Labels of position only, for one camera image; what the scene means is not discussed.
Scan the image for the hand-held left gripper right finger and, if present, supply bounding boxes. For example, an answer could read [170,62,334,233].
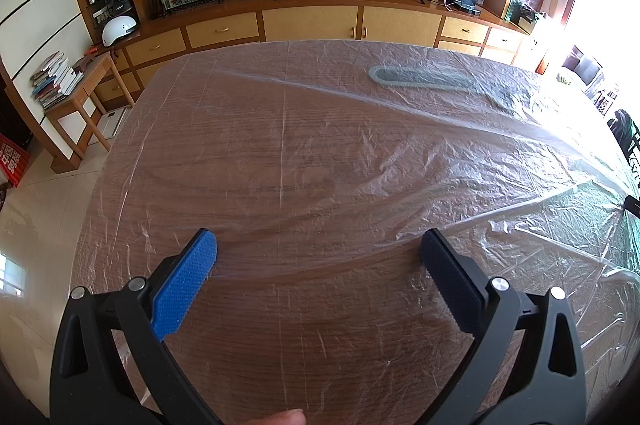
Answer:
[420,229,587,425]

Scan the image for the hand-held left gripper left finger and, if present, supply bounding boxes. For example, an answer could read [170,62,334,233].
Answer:
[49,229,223,425]

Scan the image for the person's left hand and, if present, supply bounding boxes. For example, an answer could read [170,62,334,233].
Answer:
[260,409,308,425]

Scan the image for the black wooden chair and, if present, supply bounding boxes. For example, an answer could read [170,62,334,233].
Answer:
[607,110,640,186]

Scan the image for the grey armchair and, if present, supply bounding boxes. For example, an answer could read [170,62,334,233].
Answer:
[562,45,603,86]

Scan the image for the white floor scale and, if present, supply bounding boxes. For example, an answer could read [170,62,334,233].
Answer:
[92,107,128,140]

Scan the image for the red printed box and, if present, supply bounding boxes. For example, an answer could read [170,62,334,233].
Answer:
[0,135,31,188]

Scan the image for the small wooden side table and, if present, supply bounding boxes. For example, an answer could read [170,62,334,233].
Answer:
[42,52,136,170]

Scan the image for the stack of books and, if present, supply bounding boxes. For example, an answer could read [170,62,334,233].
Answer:
[30,51,85,112]

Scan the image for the white helmet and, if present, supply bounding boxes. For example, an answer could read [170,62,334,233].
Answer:
[102,16,140,47]

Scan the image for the long wooden cabinet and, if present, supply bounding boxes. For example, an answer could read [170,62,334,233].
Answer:
[90,0,541,106]

